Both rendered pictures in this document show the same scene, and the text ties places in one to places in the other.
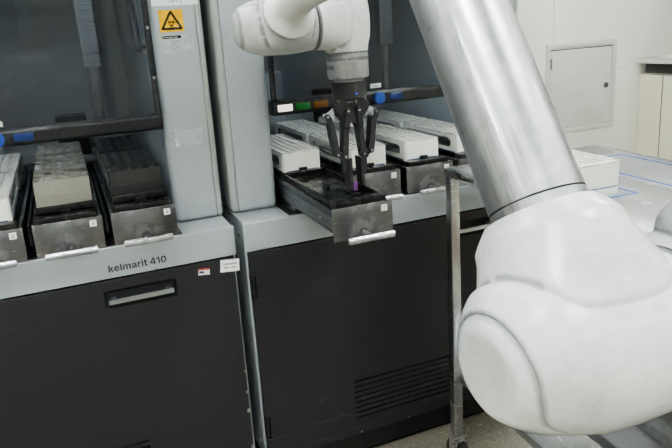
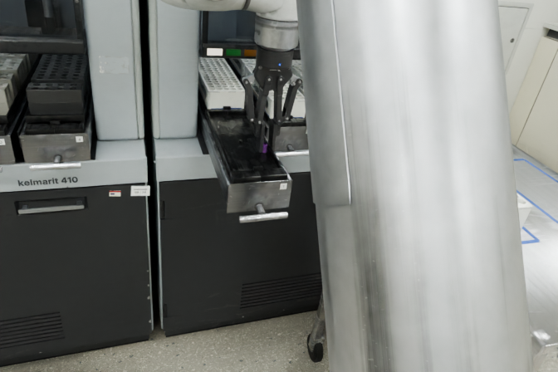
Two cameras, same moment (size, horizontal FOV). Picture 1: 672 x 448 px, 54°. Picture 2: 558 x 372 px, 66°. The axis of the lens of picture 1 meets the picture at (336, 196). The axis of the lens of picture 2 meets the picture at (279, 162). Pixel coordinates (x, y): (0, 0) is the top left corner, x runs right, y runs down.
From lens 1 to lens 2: 0.56 m
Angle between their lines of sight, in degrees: 15
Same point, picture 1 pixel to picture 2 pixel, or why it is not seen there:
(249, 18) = not seen: outside the picture
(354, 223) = (250, 198)
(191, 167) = (115, 94)
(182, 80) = (110, 7)
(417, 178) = not seen: hidden behind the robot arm
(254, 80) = (187, 18)
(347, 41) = (278, 8)
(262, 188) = (184, 121)
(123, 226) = (33, 148)
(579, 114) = not seen: hidden behind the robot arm
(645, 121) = (532, 75)
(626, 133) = (515, 81)
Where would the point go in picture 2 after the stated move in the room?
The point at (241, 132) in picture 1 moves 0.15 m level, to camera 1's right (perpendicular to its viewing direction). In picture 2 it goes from (168, 67) to (230, 75)
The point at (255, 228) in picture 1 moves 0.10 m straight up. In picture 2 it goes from (168, 163) to (168, 125)
